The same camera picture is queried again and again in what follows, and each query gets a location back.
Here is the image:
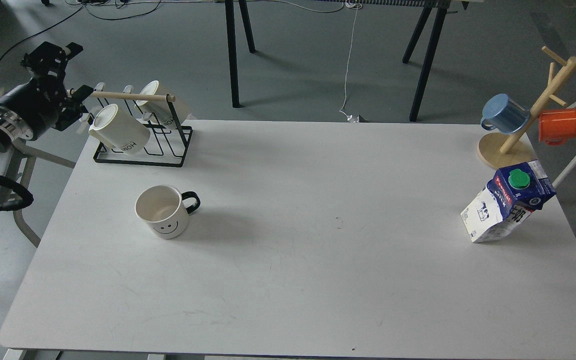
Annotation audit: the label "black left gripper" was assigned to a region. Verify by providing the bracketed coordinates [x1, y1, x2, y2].
[0, 42, 94, 141]

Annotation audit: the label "white smiley mug black handle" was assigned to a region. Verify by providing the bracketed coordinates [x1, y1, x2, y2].
[134, 185, 201, 239]

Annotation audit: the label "blue white milk carton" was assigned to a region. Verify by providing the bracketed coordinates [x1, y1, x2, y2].
[461, 160, 556, 244]

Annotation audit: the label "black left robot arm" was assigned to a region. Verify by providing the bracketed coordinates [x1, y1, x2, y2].
[0, 41, 94, 211]

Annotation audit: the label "white mug front on rack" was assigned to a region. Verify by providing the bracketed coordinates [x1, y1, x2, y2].
[88, 104, 151, 155]

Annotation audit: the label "white mug on rack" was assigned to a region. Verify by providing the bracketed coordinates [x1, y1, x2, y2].
[134, 80, 192, 131]
[88, 104, 151, 155]

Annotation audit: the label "grey white chair left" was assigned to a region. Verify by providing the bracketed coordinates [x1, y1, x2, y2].
[0, 140, 76, 248]

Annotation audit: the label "white mug rear on rack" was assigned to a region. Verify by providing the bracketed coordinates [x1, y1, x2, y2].
[134, 80, 192, 131]

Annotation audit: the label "black table legs left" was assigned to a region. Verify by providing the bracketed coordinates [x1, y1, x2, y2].
[224, 0, 257, 109]

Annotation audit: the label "black table legs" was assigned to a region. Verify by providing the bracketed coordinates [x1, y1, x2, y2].
[224, 0, 257, 109]
[401, 0, 450, 122]

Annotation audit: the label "black table legs right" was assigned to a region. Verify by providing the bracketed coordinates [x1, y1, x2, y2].
[401, 0, 450, 122]

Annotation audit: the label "blue mug on tree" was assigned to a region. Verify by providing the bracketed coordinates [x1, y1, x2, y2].
[480, 93, 531, 135]

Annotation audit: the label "wooden mug tree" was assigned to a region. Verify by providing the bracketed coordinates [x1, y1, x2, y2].
[477, 46, 576, 170]

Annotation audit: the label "orange mug on tree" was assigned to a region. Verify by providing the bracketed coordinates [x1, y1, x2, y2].
[538, 108, 576, 146]

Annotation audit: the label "black wire mug rack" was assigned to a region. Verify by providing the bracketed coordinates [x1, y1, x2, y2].
[78, 83, 194, 168]

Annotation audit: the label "black cables on floor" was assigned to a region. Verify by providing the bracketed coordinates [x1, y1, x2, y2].
[0, 0, 219, 71]

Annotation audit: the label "white cable on floor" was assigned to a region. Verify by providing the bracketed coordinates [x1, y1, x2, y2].
[248, 0, 364, 123]

